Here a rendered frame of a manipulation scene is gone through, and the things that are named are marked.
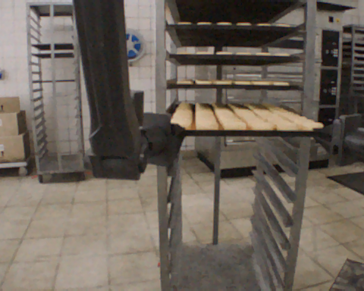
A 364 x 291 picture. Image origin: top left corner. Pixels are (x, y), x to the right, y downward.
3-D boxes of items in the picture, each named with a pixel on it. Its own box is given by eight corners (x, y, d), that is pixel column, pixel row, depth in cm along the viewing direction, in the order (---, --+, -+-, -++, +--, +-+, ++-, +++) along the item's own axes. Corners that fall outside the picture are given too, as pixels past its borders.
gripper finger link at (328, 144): (302, 147, 66) (338, 156, 58) (305, 115, 65) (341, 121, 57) (321, 144, 70) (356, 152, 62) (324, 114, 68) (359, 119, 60)
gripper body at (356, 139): (332, 164, 60) (364, 174, 54) (337, 115, 58) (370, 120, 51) (349, 160, 63) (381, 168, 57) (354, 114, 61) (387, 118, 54)
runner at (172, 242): (176, 251, 102) (176, 244, 101) (167, 251, 102) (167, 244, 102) (182, 186, 165) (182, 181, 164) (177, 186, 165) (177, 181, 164)
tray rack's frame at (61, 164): (45, 165, 360) (36, 14, 324) (86, 162, 375) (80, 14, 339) (36, 182, 301) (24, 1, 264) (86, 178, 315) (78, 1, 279)
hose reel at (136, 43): (145, 117, 393) (144, 29, 371) (147, 119, 377) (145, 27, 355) (112, 119, 383) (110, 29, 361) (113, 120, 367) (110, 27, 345)
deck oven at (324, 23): (224, 187, 302) (227, -27, 261) (191, 157, 416) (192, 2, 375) (346, 173, 340) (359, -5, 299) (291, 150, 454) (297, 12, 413)
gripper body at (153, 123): (174, 113, 58) (150, 117, 52) (174, 165, 60) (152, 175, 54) (147, 111, 62) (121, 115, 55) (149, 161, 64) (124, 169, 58)
